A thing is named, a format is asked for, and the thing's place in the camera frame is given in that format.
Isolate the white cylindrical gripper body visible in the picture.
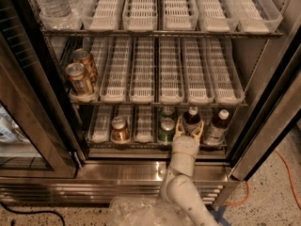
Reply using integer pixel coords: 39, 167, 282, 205
172, 136, 199, 158

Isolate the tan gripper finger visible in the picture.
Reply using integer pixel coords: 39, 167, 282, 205
174, 116, 185, 138
192, 121, 204, 143

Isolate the dark bottle white cap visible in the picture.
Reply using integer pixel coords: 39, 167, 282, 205
182, 106, 201, 135
202, 108, 230, 146

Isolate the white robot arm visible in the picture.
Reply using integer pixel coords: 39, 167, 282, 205
160, 117, 219, 226

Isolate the shelf tray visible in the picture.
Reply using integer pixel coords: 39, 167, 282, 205
201, 106, 231, 147
159, 38, 184, 105
179, 106, 192, 137
87, 105, 113, 143
205, 39, 245, 105
40, 0, 83, 30
134, 105, 153, 143
110, 105, 133, 144
100, 38, 132, 104
162, 0, 198, 31
157, 105, 177, 145
69, 38, 109, 103
181, 38, 214, 105
129, 38, 154, 104
230, 0, 283, 34
122, 0, 158, 32
196, 0, 238, 33
82, 0, 124, 31

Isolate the copper can bottom shelf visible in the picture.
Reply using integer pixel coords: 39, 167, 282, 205
111, 117, 130, 143

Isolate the steel fridge door right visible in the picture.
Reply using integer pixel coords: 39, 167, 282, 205
227, 24, 301, 181

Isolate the gold can front middle shelf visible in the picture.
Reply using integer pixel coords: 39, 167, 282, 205
65, 62, 93, 95

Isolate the gold can shelf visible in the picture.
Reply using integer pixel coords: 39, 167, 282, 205
65, 62, 93, 95
72, 48, 98, 87

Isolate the gold can rear middle shelf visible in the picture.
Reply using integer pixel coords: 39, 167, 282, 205
72, 48, 98, 87

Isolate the glass fridge door left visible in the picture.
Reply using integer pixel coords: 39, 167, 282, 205
0, 0, 87, 181

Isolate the steel fridge base grille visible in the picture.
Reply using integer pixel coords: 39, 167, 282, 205
0, 161, 239, 206

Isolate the green can front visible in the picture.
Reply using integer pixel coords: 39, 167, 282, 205
158, 118, 176, 144

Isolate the green can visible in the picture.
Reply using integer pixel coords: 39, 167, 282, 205
159, 106, 176, 119
158, 118, 176, 144

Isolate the green can rear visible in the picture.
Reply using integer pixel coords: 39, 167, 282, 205
159, 106, 176, 119

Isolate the blue tape cross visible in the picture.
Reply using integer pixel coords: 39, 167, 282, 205
207, 205, 231, 226

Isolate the clear plastic bag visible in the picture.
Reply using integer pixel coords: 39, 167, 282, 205
107, 194, 215, 226

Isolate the bottom wire shelf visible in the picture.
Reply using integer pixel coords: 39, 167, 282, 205
87, 141, 227, 151

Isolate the wire shelf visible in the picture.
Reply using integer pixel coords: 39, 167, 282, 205
71, 101, 248, 107
41, 29, 284, 39
87, 141, 227, 151

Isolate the orange cable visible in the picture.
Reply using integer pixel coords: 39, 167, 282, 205
223, 149, 301, 211

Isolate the middle wire shelf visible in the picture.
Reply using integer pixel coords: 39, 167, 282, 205
71, 101, 248, 107

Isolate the top wire shelf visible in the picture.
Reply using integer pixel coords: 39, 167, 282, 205
41, 29, 284, 39

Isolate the black cable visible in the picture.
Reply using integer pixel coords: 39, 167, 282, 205
0, 202, 66, 226

